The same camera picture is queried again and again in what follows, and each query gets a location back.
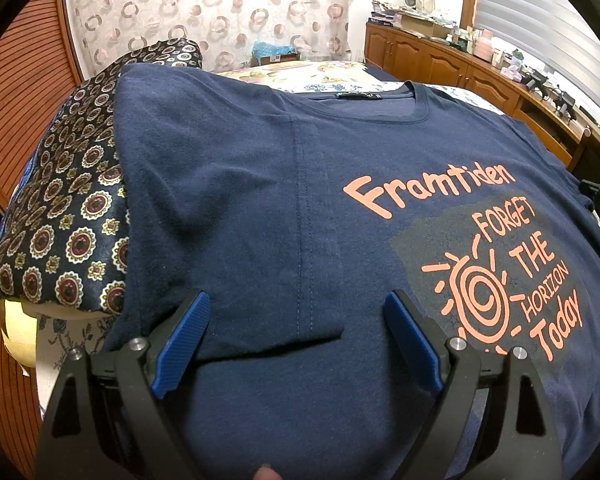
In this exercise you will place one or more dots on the person's left hand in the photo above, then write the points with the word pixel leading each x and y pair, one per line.
pixel 266 474

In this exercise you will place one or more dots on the black tools on cabinet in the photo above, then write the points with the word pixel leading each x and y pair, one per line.
pixel 550 91

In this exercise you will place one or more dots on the wooden louvred wardrobe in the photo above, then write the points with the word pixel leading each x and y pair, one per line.
pixel 30 85

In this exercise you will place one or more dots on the blue plastic bag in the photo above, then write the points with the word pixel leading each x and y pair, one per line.
pixel 272 49

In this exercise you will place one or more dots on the small cardboard box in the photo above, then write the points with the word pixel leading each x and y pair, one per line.
pixel 280 59

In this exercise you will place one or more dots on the yellow cushion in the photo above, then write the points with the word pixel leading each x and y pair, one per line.
pixel 17 340

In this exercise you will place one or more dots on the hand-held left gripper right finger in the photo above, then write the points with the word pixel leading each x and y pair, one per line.
pixel 410 340

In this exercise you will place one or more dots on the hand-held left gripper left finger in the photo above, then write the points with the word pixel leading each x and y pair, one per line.
pixel 180 345

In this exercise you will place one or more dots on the wooden cabinet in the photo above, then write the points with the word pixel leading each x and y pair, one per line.
pixel 430 60

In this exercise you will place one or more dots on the pink jar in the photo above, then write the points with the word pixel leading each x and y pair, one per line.
pixel 484 44

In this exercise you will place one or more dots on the open cardboard box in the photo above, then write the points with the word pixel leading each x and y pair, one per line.
pixel 415 24

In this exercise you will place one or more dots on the navy printed t-shirt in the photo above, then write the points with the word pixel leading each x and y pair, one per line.
pixel 260 185

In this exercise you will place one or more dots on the pink floral bedsheet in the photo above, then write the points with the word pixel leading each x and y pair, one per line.
pixel 330 67

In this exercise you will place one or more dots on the pink tissue pack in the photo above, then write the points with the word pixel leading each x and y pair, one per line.
pixel 512 71

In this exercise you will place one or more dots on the blue floral blanket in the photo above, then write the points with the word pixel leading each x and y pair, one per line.
pixel 70 340

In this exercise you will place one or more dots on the circle patterned curtain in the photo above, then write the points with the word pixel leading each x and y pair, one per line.
pixel 205 5

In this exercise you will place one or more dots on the dark medallion patterned pillow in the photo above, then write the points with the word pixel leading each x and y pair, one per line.
pixel 70 210

